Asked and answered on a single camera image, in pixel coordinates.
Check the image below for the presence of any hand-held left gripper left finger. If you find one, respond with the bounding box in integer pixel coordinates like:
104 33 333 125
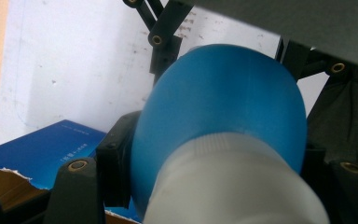
95 110 143 210

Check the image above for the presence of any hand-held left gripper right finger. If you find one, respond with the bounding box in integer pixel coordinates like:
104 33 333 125
300 141 332 188

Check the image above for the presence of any cardboard box with blue outside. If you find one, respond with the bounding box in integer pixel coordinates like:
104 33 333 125
0 119 144 224

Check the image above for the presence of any blue bottle with white cap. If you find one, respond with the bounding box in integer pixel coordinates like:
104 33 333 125
130 43 330 224

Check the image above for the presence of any dark cloth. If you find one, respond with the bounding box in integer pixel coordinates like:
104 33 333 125
306 66 358 164

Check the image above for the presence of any white paper sheet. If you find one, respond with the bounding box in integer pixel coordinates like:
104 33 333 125
0 0 330 147

